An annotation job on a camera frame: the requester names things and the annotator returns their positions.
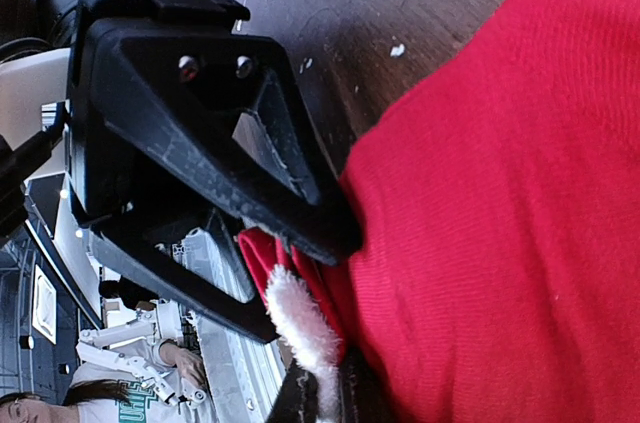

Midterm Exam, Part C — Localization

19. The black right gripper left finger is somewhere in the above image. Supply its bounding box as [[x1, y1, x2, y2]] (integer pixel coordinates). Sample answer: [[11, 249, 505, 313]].
[[89, 212, 276, 343]]

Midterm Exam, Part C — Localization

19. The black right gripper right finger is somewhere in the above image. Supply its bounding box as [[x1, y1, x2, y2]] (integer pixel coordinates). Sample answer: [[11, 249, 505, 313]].
[[79, 18, 362, 265]]

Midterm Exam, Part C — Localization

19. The red sock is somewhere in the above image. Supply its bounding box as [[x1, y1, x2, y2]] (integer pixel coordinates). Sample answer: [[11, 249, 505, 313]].
[[238, 0, 639, 422]]

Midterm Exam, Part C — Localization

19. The person in white shirt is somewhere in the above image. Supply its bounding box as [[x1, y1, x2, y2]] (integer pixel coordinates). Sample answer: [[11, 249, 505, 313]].
[[1, 339, 217, 423]]

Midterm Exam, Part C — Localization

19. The person in black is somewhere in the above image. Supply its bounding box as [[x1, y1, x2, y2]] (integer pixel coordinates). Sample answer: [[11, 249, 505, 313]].
[[98, 277, 158, 311]]

